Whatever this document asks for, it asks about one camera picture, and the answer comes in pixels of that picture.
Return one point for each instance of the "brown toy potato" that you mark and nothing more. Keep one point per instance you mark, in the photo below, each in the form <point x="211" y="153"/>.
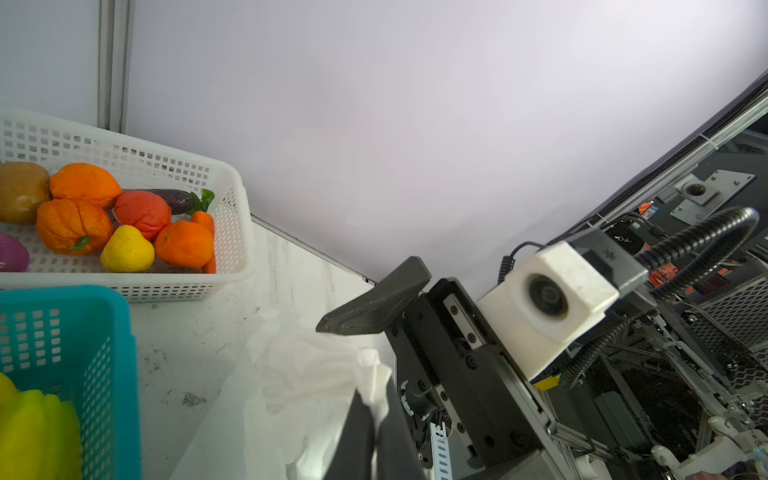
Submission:
<point x="25" y="186"/>

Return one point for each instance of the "teal plastic basket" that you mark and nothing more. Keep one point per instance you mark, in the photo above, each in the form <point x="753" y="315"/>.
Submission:
<point x="77" y="343"/>

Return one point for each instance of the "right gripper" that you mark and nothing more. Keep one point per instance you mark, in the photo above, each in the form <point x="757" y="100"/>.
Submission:
<point x="461" y="391"/>

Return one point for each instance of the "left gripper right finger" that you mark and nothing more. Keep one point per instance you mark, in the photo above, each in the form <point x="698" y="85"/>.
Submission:
<point x="395" y="449"/>

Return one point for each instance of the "white plastic basket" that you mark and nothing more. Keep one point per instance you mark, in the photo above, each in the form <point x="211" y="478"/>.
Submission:
<point x="136" y="164"/>

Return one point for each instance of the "dark wrinkled toy eggplant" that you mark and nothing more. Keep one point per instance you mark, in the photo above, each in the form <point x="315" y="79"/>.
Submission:
<point x="179" y="201"/>

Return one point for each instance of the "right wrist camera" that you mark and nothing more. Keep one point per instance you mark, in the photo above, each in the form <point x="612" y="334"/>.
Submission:
<point x="558" y="295"/>

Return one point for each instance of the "white plastic bag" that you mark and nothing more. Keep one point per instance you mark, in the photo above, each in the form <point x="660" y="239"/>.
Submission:
<point x="280" y="414"/>

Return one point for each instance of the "red toy tomato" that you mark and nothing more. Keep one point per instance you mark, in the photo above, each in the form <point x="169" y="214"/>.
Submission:
<point x="145" y="211"/>

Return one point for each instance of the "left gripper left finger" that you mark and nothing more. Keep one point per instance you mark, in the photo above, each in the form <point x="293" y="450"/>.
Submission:
<point x="352" y="459"/>

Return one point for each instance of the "large yellow banana bunch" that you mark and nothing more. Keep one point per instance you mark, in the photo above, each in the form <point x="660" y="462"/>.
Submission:
<point x="40" y="435"/>

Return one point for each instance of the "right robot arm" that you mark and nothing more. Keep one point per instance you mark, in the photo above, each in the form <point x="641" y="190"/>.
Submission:
<point x="731" y="447"/>

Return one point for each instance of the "yellow toy lemon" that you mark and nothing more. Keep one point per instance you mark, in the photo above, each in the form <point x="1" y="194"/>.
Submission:
<point x="127" y="251"/>

